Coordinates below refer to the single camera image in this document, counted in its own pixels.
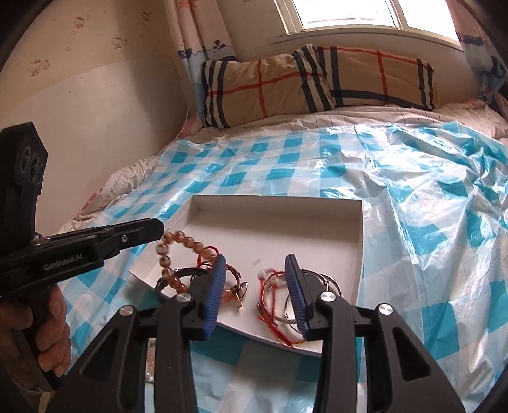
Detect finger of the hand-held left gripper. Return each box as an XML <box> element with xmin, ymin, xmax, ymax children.
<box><xmin>35</xmin><ymin>217</ymin><xmax>164</xmax><ymax>261</ymax></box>

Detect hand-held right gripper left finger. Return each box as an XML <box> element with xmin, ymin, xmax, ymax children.
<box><xmin>43</xmin><ymin>254</ymin><xmax>228</xmax><ymax>413</ymax></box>

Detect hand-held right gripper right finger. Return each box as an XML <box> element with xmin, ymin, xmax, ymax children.
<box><xmin>284</xmin><ymin>253</ymin><xmax>467</xmax><ymax>413</ymax></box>

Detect amber bead bracelet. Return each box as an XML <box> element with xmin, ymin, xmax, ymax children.
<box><xmin>156</xmin><ymin>230</ymin><xmax>206</xmax><ymax>302</ymax></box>

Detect black leather bracelet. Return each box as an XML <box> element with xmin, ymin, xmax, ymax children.
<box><xmin>156</xmin><ymin>267</ymin><xmax>209</xmax><ymax>305</ymax></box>

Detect thin red cord bracelet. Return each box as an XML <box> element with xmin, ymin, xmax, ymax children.
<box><xmin>256</xmin><ymin>269</ymin><xmax>307</xmax><ymax>351</ymax></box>

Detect silver bangle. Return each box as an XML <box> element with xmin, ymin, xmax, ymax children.
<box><xmin>264</xmin><ymin>269</ymin><xmax>342</xmax><ymax>323</ymax></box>

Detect white shallow cardboard tray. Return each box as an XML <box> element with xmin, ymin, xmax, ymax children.
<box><xmin>128</xmin><ymin>194</ymin><xmax>365</xmax><ymax>358</ymax></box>

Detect person's left hand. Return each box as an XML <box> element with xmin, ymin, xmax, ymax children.
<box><xmin>0</xmin><ymin>284</ymin><xmax>73</xmax><ymax>378</ymax></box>

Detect pink cloth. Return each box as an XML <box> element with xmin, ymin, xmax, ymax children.
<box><xmin>180</xmin><ymin>114</ymin><xmax>204</xmax><ymax>138</ymax></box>

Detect blue checked plastic sheet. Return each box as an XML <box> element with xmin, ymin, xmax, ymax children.
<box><xmin>59</xmin><ymin>121</ymin><xmax>508</xmax><ymax>413</ymax></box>

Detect large plaid pillow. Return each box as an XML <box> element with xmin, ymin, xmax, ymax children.
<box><xmin>200</xmin><ymin>56</ymin><xmax>336</xmax><ymax>129</ymax></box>

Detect curtain with blue boat print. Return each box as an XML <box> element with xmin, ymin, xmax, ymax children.
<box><xmin>451</xmin><ymin>0</ymin><xmax>508</xmax><ymax>105</ymax></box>
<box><xmin>164</xmin><ymin>0</ymin><xmax>239</xmax><ymax>120</ymax></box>

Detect small plaid pillow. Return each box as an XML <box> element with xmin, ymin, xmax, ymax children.
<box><xmin>293</xmin><ymin>44</ymin><xmax>441</xmax><ymax>111</ymax></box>

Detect window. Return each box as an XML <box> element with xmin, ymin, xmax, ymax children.
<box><xmin>274</xmin><ymin>0</ymin><xmax>466</xmax><ymax>49</ymax></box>

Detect brown cord bracelet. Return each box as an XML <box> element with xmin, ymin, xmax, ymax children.
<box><xmin>222</xmin><ymin>266</ymin><xmax>251</xmax><ymax>309</ymax></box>

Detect red beaded cord bracelet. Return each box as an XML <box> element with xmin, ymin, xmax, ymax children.
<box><xmin>196</xmin><ymin>244</ymin><xmax>224</xmax><ymax>273</ymax></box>

